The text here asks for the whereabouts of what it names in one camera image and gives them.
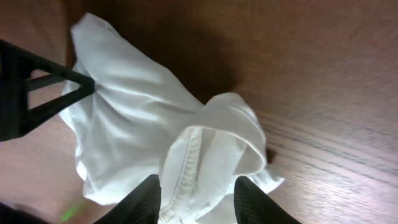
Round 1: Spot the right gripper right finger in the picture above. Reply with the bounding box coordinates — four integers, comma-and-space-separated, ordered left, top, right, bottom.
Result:
234, 176, 300, 224

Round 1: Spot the white graphic t-shirt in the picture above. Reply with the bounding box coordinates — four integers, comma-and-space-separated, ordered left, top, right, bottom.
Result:
60, 13, 283, 223

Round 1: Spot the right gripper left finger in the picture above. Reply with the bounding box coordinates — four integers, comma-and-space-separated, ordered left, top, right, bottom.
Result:
95, 174, 161, 224

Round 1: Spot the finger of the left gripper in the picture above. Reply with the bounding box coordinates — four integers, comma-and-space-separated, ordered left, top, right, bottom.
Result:
0, 39, 96, 142

